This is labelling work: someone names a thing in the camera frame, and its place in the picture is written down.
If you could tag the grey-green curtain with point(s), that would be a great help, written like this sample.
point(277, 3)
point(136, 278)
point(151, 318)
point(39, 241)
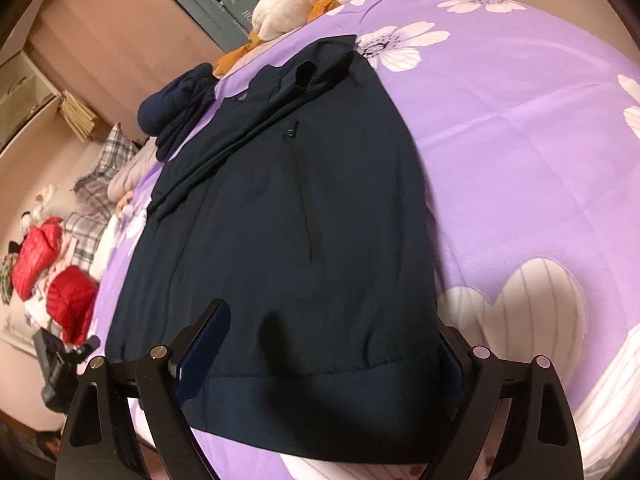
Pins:
point(210, 0)

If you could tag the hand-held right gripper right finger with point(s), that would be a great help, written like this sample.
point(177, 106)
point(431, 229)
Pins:
point(457, 365)

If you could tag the beige hanging tassels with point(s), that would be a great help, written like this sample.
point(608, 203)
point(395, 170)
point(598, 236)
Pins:
point(80, 115)

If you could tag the small white plush toys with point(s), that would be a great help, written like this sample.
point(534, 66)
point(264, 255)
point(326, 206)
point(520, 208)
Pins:
point(42, 205)

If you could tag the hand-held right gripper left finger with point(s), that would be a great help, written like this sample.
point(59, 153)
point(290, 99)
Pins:
point(205, 355)

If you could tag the pile of pink white clothes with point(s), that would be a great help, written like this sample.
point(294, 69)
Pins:
point(42, 290)

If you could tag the dark navy jacket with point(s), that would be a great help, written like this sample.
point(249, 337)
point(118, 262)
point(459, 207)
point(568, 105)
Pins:
point(300, 260)

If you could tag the green knitted scarf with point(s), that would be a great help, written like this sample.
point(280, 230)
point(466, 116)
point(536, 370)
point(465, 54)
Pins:
point(6, 280)

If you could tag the purple floral blanket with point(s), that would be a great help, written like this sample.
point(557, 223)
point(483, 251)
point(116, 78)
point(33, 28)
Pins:
point(500, 160)

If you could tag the white wall shelf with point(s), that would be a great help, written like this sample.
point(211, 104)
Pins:
point(25, 90)

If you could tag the grey quilt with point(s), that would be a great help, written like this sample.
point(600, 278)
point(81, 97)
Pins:
point(130, 180)

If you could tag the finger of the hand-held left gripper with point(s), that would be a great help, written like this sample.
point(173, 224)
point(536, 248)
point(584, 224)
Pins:
point(87, 349)

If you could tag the white garment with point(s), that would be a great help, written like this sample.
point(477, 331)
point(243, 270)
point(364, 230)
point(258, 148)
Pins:
point(107, 245)

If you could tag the red down jacket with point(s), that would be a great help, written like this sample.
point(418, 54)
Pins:
point(37, 255)
point(72, 305)

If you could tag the plaid pillow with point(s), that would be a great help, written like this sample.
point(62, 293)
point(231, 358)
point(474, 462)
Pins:
point(85, 240)
point(115, 152)

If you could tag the folded navy clothes stack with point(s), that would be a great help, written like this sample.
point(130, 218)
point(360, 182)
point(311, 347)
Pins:
point(170, 105)

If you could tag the pink curtain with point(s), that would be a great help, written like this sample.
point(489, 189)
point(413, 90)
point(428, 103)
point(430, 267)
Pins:
point(115, 35)

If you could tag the peach cloth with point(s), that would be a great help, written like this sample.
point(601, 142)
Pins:
point(124, 204)

